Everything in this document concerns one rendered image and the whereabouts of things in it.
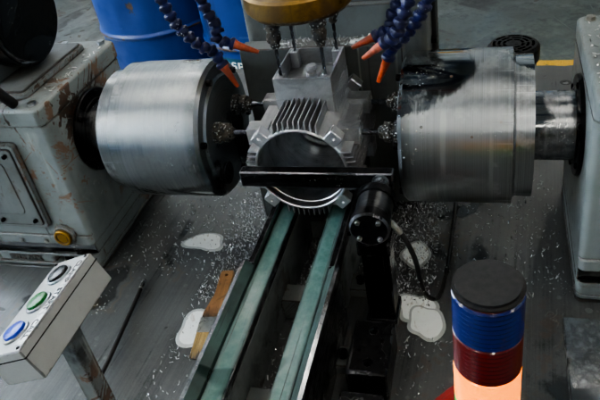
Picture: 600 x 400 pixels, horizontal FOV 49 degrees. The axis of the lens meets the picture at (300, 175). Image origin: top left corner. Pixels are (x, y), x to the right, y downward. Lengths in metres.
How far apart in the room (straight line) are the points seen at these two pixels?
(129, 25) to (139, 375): 2.16
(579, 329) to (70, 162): 0.88
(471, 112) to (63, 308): 0.62
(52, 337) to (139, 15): 2.31
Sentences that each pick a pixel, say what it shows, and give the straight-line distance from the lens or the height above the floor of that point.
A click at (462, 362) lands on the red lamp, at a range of 0.61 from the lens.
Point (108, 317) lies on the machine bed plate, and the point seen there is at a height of 0.80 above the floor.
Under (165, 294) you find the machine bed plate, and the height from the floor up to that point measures 0.80.
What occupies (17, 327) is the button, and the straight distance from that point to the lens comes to 0.88.
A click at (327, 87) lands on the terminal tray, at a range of 1.07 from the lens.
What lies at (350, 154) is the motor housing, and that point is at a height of 1.04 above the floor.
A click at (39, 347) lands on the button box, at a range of 0.86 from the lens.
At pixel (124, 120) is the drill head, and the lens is 1.15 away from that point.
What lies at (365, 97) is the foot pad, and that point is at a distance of 1.14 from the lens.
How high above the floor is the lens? 1.61
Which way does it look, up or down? 34 degrees down
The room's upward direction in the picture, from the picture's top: 11 degrees counter-clockwise
